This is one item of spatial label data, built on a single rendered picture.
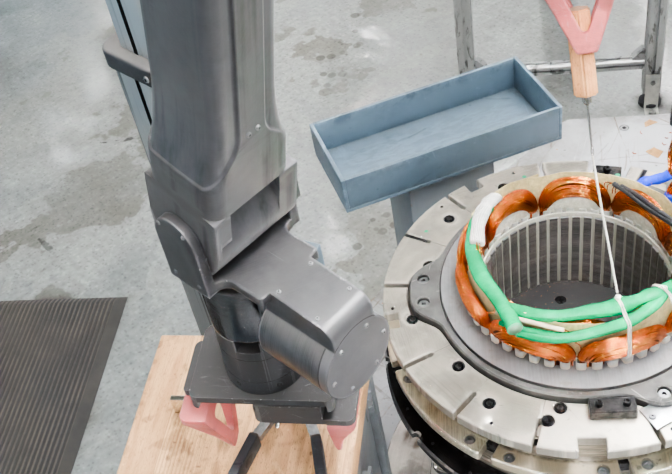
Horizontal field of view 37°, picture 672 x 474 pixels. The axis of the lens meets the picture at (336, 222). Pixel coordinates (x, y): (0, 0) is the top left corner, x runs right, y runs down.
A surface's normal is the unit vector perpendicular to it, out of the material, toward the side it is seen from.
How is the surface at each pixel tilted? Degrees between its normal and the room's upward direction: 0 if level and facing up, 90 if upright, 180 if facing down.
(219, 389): 2
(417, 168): 90
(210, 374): 2
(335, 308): 7
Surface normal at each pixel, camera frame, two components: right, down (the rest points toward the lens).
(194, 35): -0.62, 0.62
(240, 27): 0.75, 0.56
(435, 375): -0.15, -0.72
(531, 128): 0.32, 0.62
